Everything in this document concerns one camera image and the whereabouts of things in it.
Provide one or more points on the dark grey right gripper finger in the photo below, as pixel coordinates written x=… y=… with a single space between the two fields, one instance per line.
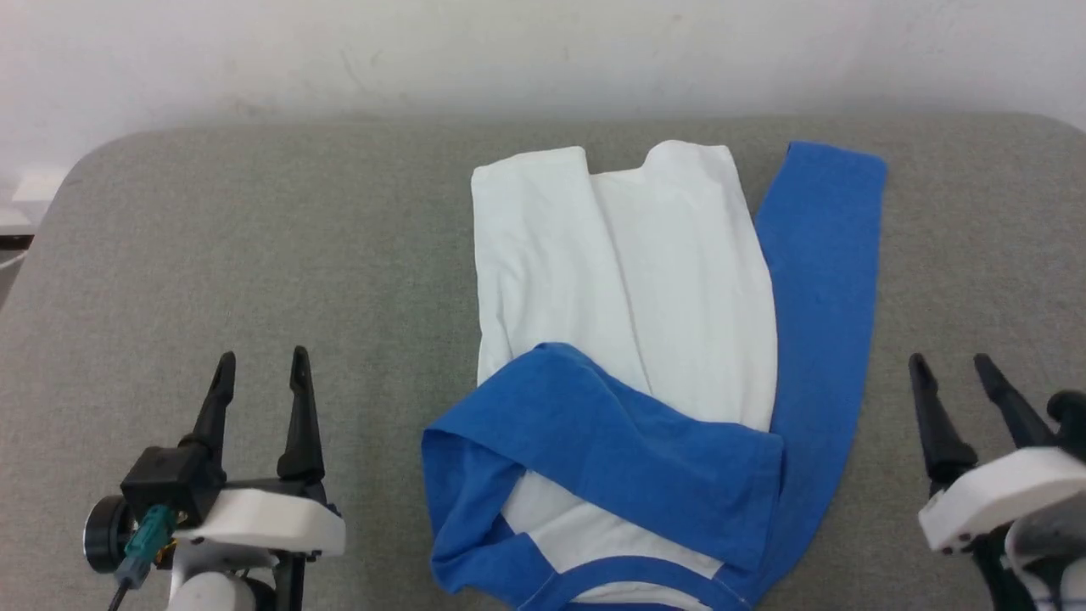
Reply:
x=937 y=424
x=1014 y=412

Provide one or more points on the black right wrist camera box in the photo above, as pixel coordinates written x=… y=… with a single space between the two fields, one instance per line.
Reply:
x=1069 y=420

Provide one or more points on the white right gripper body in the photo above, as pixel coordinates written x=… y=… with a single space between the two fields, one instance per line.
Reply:
x=993 y=496

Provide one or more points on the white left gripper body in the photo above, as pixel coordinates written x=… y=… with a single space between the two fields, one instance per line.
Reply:
x=271 y=519

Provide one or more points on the blue and white long-sleeve shirt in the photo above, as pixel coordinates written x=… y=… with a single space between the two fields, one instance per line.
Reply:
x=662 y=297

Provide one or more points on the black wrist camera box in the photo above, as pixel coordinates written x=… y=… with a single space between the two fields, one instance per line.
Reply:
x=170 y=484
x=1069 y=420

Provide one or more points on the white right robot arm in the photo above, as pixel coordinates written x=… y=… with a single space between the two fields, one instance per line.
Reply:
x=1048 y=560

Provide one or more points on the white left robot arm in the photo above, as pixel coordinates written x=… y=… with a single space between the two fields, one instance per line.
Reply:
x=212 y=590

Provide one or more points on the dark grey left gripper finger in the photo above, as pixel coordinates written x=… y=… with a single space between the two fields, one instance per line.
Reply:
x=300 y=424
x=214 y=407

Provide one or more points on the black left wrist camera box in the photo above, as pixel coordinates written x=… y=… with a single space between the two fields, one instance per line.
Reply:
x=170 y=484

